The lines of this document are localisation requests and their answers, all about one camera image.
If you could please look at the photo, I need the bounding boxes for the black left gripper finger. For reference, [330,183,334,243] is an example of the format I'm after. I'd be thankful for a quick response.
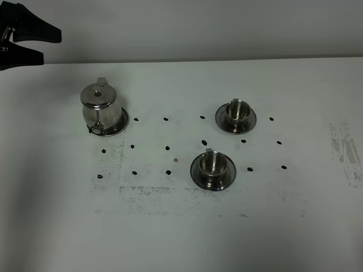
[1,1,62,43]
[0,41,44,71]

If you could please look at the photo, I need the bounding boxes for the stainless steel teapot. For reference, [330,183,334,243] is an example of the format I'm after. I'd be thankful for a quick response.
[80,77,123,135]

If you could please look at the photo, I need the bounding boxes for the teapot steel saucer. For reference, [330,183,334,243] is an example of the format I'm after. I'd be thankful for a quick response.
[87,108,129,137]

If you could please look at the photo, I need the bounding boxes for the far steel saucer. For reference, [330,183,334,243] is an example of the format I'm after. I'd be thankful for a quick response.
[215,99,256,134]

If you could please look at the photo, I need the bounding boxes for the far steel teacup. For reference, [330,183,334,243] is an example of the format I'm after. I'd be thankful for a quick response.
[226,99,252,127]

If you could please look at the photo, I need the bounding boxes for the steel teacup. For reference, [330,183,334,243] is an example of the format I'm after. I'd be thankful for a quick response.
[198,148,227,177]
[226,99,252,127]

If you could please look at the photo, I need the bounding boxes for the near steel teacup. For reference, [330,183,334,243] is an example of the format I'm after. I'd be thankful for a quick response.
[198,148,227,177]

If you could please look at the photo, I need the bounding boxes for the near steel saucer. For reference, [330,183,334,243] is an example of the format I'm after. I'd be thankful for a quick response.
[190,154,237,192]

